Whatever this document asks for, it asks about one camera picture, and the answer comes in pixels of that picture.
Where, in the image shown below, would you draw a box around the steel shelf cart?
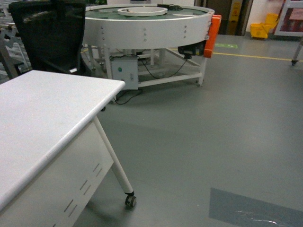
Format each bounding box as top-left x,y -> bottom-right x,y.
291,36 -> 303,66

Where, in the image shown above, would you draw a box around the black mesh office chair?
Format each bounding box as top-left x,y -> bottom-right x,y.
9,0 -> 91,76

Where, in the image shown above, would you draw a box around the black power adapter cables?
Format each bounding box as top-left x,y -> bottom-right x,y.
156,3 -> 184,11

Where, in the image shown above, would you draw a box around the expandable roller conveyor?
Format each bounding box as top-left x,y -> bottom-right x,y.
0,0 -> 31,75

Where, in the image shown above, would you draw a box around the grey control box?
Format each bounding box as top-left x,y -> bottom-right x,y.
111,56 -> 139,90

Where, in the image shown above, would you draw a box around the yellow wet floor sign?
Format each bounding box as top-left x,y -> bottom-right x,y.
227,0 -> 242,35

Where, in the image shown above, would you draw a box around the yellow mop bucket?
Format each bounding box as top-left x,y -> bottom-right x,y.
250,13 -> 279,39

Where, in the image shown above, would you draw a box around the white round conveyor table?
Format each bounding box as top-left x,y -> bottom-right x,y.
83,4 -> 214,89

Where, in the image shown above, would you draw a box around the orange motor cover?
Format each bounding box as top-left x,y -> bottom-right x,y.
204,15 -> 222,58

